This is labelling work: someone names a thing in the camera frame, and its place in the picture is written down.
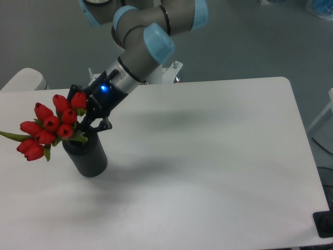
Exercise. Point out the red tulip bouquet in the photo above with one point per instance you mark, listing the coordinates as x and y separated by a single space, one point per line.
50 128

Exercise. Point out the white furniture frame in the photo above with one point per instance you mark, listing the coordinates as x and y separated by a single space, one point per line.
321 118

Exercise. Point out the black clamp at table edge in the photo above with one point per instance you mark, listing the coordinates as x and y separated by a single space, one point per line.
323 223

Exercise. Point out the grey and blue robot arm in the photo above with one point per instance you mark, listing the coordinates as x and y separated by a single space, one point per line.
145 34

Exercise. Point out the white chair back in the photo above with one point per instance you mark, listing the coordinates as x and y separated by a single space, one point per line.
27 79

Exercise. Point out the black ribbed vase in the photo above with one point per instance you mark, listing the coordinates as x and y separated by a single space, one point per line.
90 158

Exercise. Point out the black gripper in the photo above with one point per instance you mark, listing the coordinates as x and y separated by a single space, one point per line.
102 97

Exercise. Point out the blue plastic bag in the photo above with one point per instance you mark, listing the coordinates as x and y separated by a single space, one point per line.
320 8

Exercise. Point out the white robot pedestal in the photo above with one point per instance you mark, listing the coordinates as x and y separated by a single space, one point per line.
165 75

